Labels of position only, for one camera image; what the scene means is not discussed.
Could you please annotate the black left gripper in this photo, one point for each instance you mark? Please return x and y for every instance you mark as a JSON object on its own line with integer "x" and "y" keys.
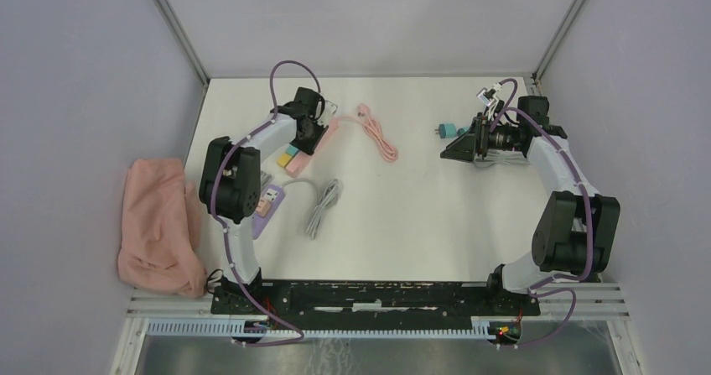
{"x": 309, "y": 148}

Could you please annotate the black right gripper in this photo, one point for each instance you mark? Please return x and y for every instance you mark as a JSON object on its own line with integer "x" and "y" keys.
{"x": 475, "y": 138}

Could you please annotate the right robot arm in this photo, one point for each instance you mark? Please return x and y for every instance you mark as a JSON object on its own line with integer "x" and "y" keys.
{"x": 573, "y": 239}

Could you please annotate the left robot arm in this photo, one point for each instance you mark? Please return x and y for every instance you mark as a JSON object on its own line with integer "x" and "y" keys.
{"x": 230, "y": 184}

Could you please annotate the teal cube plug on pink strip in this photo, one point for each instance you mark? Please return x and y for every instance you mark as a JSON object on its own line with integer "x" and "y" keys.
{"x": 291, "y": 150}

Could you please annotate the yellow cube plug on pink strip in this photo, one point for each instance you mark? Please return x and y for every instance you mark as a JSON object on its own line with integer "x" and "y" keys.
{"x": 284, "y": 160}

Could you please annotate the beige pink charger plug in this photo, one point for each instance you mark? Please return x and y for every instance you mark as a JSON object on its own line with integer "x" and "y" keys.
{"x": 264, "y": 206}

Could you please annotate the purple power strip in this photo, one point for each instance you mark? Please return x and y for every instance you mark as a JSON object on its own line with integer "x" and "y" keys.
{"x": 271, "y": 198}

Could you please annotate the pink cloth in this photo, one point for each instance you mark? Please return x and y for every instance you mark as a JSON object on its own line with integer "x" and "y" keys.
{"x": 161, "y": 230}

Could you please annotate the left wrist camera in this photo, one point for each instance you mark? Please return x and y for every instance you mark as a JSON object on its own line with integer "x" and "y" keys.
{"x": 329, "y": 111}

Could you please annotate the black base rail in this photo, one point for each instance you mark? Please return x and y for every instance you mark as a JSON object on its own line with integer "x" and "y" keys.
{"x": 339, "y": 305}

